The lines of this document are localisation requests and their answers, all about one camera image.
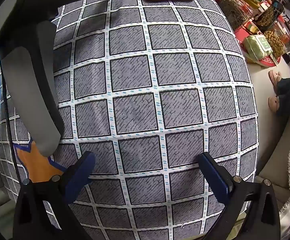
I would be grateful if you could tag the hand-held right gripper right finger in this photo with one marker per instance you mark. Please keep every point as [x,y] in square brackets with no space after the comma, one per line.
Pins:
[215,177]

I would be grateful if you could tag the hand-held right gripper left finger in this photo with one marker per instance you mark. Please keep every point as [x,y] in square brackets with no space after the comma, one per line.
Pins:
[78,177]

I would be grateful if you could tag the grey checked tablecloth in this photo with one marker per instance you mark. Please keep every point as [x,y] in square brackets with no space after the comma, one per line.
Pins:
[135,105]

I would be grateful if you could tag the pink slipper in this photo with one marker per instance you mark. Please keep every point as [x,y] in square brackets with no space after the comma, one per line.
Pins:
[274,76]
[272,103]

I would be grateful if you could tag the red tray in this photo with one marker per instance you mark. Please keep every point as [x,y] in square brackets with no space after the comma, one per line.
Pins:
[267,61]

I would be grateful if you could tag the green wrapped packet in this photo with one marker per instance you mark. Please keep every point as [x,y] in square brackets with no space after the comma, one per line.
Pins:
[256,46]

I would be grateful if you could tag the clear jar of nuts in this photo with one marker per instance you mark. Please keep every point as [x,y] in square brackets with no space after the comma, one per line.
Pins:
[275,41]

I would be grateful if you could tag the clear bag of dark twigs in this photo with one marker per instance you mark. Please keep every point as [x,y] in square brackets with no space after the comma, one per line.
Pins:
[231,8]

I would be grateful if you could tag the dark bag of nuts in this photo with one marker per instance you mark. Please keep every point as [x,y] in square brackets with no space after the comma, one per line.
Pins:
[270,15]

